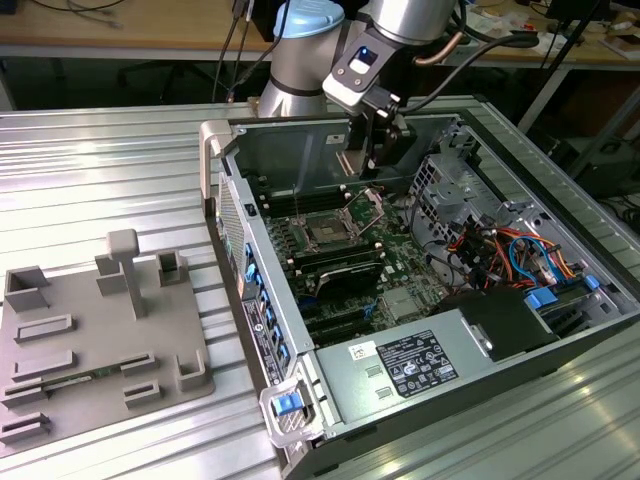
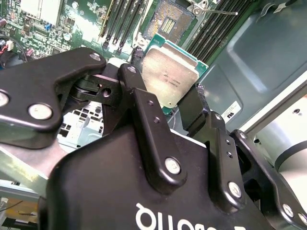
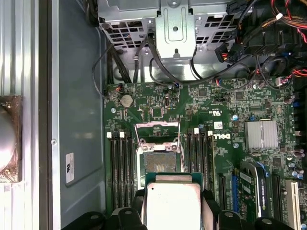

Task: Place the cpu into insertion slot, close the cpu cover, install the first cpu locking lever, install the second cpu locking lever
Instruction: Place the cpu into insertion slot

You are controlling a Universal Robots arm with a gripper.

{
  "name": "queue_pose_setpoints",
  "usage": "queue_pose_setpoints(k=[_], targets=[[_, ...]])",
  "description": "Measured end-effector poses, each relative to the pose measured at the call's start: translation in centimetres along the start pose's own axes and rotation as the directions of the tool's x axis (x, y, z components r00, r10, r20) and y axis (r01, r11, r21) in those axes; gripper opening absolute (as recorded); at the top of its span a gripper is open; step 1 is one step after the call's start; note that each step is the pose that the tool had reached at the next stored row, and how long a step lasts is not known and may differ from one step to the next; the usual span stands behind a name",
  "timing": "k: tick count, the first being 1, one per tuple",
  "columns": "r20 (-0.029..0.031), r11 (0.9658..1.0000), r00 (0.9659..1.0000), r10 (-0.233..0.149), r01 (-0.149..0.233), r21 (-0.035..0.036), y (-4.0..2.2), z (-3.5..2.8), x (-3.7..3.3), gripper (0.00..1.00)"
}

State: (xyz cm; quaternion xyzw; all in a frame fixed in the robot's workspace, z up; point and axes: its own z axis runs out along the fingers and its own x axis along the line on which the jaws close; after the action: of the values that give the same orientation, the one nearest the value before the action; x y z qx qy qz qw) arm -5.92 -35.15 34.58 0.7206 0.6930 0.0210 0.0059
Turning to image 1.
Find green RAM stick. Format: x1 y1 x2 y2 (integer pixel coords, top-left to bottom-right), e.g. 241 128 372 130
42 365 124 394

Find black graphics card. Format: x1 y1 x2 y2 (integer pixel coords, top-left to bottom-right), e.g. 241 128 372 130
313 259 385 302

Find green motherboard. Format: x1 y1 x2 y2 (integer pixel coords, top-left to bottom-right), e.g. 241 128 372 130
249 172 451 346

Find grey power supply unit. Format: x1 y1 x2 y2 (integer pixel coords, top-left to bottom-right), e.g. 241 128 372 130
313 307 496 429

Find orange wire bundle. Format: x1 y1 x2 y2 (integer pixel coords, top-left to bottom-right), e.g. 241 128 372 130
487 227 586 281

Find small white box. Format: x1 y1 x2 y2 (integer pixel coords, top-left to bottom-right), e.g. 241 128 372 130
504 28 547 54

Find silver chipset heatsink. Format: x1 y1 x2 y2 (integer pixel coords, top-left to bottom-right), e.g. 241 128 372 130
382 288 419 320

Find black fan shroud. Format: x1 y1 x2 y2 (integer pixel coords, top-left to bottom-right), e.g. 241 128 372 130
432 288 560 364

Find copper coloured cable sleeve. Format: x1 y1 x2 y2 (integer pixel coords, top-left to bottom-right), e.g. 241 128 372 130
413 30 462 66

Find small CPU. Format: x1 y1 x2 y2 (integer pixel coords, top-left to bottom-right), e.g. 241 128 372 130
335 148 369 180

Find white wrist camera black mount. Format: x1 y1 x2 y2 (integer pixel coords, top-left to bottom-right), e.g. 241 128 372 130
321 28 402 120

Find black RAM stick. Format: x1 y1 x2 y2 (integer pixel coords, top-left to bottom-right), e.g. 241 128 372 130
288 238 384 264
294 251 387 276

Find blue cable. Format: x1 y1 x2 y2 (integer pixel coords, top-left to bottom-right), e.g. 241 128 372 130
507 234 561 287

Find blue case latch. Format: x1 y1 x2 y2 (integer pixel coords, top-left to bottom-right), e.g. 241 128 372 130
271 394 303 417

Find metal drive cage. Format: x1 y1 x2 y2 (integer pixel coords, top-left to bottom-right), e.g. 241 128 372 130
407 152 501 247

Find black camera cable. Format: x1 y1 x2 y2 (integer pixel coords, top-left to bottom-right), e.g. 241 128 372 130
397 29 540 115

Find open grey PC case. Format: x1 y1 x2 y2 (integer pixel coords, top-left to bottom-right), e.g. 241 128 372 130
198 102 640 480

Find grey parts rack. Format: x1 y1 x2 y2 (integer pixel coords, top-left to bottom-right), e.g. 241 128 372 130
0 228 217 457

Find wooden desk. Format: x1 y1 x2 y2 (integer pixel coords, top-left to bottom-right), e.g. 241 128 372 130
0 0 640 69

